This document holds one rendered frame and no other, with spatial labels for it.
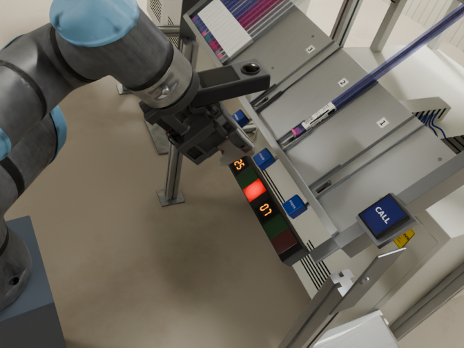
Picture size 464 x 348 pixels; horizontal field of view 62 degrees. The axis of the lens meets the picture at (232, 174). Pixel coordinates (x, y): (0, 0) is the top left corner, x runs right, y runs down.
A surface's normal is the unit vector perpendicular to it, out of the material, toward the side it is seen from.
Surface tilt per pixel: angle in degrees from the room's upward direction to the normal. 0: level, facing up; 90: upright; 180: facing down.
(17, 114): 70
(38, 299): 0
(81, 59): 95
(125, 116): 0
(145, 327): 0
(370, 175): 43
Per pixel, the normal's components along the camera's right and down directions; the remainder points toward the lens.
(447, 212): 0.19, -0.69
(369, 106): -0.47, -0.40
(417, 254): -0.90, 0.16
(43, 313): 0.49, 0.69
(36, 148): 0.95, -0.01
